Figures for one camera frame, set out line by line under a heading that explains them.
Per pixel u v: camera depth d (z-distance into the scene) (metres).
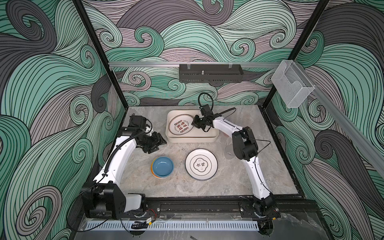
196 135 1.02
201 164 0.88
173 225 0.70
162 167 0.79
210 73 0.97
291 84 0.80
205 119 0.83
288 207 0.75
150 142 0.68
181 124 1.07
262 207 0.64
